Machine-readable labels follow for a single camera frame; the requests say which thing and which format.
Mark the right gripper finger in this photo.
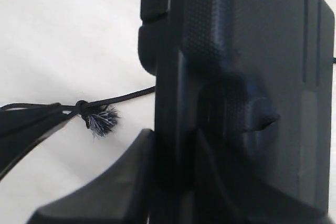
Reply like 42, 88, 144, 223
28, 129, 155, 224

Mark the black braided frayed cord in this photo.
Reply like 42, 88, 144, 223
0, 56, 336, 180

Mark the black plastic carrying case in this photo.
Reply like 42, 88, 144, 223
138, 0, 334, 223

